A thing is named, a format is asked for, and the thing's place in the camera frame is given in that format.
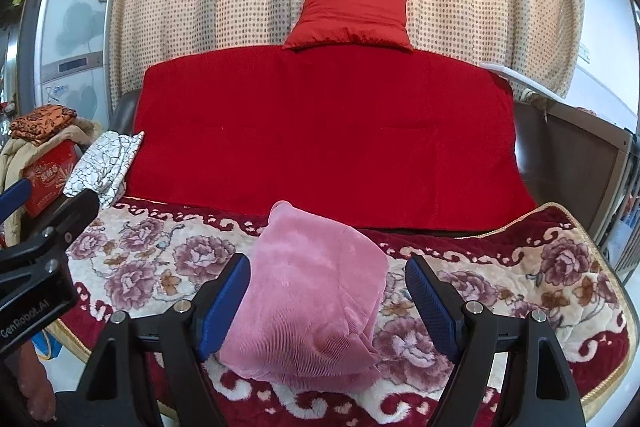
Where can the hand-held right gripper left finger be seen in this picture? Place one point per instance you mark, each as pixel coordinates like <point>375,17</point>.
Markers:
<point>220,307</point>

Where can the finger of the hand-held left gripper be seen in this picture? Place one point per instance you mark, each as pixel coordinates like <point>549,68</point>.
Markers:
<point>70,217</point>
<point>15,202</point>

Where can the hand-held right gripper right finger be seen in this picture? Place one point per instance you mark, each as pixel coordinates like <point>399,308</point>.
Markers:
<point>432,307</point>

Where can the pink zip jacket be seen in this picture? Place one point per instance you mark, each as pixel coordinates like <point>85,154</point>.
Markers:
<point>310,297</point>

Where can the person's left hand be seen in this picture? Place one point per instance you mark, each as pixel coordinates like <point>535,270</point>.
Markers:
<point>37,387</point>

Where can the beige coat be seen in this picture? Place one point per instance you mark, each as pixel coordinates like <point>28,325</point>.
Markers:
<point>15,162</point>

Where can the red cardboard box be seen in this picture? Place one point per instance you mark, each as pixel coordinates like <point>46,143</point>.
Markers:
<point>50,179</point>

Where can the blue bottle with yellow cap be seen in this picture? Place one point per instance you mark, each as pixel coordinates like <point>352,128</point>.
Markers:
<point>47,347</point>

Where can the white black patterned cloth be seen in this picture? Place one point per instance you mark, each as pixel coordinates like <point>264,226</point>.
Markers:
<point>102,167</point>

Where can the orange patterned folded cloth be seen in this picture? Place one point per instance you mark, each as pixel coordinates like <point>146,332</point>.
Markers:
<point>45,122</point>

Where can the floral plush blanket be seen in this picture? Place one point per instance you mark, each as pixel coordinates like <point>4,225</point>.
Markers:
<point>550,277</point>

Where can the silver refrigerator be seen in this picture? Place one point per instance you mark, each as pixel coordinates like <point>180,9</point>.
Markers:
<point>75,32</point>

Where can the dark brown sofa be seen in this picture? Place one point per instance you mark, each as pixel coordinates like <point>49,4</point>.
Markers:
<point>530,147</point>

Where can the red sofa cover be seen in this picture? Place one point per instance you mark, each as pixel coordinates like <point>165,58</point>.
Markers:
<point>325,132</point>

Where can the white board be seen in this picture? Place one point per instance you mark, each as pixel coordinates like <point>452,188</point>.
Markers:
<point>530,79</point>

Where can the red pillow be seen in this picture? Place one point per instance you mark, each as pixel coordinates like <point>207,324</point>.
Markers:
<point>350,22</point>

